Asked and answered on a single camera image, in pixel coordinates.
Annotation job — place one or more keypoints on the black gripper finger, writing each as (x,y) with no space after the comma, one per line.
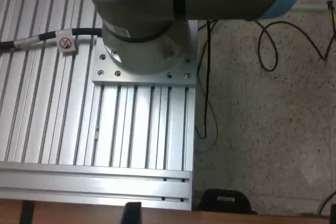
(131,214)
(333,216)

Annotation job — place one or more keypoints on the black stand foot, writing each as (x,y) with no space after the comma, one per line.
(210,203)

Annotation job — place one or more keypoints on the dark strip on table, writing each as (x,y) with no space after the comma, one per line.
(27,212)

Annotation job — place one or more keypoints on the aluminium profile robot stand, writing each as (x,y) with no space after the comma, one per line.
(52,129)

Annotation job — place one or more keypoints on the aluminium robot mounting plate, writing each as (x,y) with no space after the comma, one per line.
(105,77)

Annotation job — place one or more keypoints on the white warning tag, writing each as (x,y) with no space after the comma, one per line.
(67,44)

